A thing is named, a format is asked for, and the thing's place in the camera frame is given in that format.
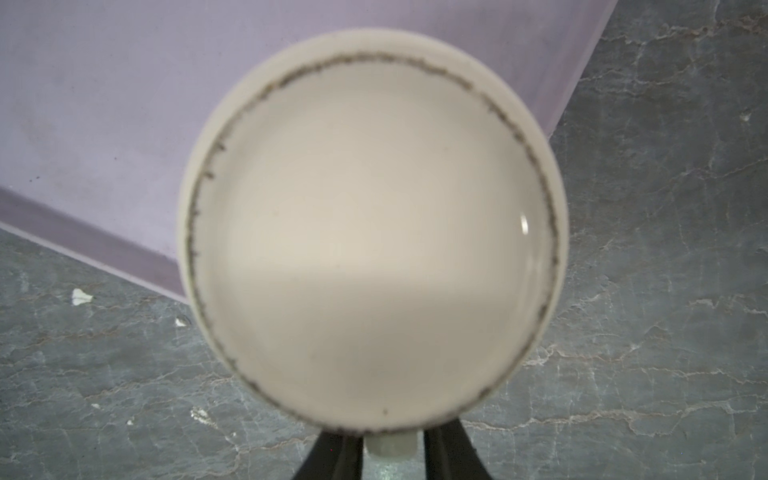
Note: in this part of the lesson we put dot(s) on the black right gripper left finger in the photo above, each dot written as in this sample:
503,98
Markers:
333,457

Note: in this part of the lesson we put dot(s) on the lavender plastic tray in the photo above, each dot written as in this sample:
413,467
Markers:
101,101

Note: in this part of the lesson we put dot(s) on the cream white mug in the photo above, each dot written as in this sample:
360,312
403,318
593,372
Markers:
373,233

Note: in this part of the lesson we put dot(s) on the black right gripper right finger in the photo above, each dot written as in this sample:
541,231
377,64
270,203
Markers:
450,455

